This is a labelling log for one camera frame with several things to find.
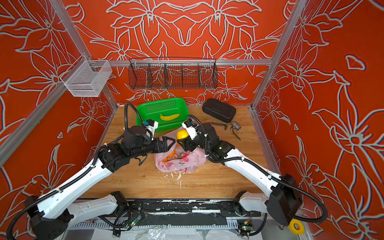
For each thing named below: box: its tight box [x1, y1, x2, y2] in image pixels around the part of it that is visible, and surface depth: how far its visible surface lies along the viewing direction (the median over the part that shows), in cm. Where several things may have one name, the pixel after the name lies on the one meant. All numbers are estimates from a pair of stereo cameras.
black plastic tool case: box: [202, 98, 237, 123], surface depth 112 cm
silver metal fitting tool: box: [230, 121, 241, 141], surface depth 105 cm
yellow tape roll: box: [288, 219, 305, 235], surface depth 68 cm
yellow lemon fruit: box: [176, 129, 189, 140], surface depth 72 cm
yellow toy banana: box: [160, 113, 180, 121], surface depth 112 cm
